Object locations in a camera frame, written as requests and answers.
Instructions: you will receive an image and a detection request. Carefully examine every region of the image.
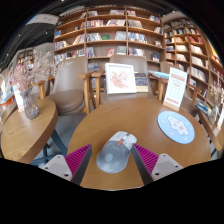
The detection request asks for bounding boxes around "brown wooden armchair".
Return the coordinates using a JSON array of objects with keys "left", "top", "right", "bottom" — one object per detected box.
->
[
  {"left": 90, "top": 54, "right": 169, "bottom": 108},
  {"left": 33, "top": 56, "right": 96, "bottom": 116},
  {"left": 159, "top": 61, "right": 202, "bottom": 118}
]

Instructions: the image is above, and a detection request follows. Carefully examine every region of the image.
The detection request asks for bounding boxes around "round light blue mouse pad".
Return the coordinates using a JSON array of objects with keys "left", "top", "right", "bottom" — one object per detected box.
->
[{"left": 156, "top": 110, "right": 196, "bottom": 145}]

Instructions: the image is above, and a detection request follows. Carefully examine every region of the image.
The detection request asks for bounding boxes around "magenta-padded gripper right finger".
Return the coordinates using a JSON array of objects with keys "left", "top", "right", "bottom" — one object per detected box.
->
[{"left": 131, "top": 143, "right": 184, "bottom": 186}]

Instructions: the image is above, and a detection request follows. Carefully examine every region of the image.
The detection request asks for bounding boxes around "white hanging ceiling panel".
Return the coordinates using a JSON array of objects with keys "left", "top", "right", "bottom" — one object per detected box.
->
[{"left": 26, "top": 13, "right": 59, "bottom": 26}]

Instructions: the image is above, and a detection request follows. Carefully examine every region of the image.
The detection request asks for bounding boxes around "small white card sign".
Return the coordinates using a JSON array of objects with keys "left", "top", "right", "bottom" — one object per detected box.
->
[
  {"left": 12, "top": 83, "right": 26, "bottom": 113},
  {"left": 216, "top": 106, "right": 224, "bottom": 131}
]

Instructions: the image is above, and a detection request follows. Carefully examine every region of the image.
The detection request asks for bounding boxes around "dark standing book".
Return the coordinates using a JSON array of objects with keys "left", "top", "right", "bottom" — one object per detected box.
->
[{"left": 134, "top": 72, "right": 149, "bottom": 93}]

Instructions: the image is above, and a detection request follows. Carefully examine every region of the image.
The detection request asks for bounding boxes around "large wooden bookshelf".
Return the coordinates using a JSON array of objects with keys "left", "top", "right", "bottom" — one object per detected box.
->
[{"left": 53, "top": 4, "right": 167, "bottom": 73}]

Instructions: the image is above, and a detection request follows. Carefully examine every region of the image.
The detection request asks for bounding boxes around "curved wooden bookshelf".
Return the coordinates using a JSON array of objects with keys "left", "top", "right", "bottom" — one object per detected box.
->
[{"left": 162, "top": 16, "right": 224, "bottom": 108}]

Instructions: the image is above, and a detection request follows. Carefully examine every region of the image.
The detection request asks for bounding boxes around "stack of flat books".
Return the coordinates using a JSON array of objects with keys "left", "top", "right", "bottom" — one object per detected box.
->
[{"left": 194, "top": 99, "right": 212, "bottom": 117}]

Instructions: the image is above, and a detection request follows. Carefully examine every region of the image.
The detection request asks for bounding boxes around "glass vase with pale flowers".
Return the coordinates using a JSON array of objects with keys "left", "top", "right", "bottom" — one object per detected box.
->
[{"left": 207, "top": 83, "right": 224, "bottom": 126}]

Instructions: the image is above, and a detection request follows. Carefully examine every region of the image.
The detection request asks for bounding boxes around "glass vase with dried flowers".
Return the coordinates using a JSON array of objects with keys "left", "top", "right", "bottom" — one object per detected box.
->
[{"left": 9, "top": 49, "right": 73, "bottom": 120}]

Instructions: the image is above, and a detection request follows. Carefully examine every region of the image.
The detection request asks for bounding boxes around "grey computer mouse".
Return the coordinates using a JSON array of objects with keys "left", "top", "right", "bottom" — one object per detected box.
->
[{"left": 95, "top": 130, "right": 138, "bottom": 174}]

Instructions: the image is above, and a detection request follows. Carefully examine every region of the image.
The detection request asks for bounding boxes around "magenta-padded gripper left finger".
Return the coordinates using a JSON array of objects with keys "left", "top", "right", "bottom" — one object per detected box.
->
[{"left": 40, "top": 143, "right": 93, "bottom": 186}]

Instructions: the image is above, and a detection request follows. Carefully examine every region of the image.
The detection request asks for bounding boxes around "small distant wooden bookshelf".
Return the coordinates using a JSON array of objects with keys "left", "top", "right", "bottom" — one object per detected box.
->
[{"left": 16, "top": 48, "right": 36, "bottom": 66}]

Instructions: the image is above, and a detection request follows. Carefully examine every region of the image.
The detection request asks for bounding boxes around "white sign on wooden base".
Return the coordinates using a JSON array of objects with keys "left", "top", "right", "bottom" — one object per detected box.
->
[{"left": 162, "top": 66, "right": 188, "bottom": 112}]

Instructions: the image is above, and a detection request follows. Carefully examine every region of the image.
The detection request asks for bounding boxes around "white framed floral picture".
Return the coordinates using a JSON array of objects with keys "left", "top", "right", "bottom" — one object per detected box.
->
[{"left": 104, "top": 62, "right": 138, "bottom": 95}]

